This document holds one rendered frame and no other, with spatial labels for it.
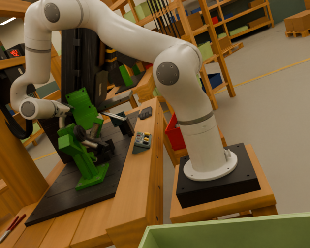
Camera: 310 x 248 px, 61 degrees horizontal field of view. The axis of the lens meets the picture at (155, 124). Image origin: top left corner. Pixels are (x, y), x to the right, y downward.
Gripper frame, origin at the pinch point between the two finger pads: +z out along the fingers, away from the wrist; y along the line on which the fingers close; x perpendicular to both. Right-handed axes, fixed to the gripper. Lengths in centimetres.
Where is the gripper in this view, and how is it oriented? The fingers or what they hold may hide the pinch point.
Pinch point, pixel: (65, 108)
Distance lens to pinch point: 142.0
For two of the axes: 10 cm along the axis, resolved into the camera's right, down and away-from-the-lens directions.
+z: 1.2, -0.5, 9.9
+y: -9.0, -4.3, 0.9
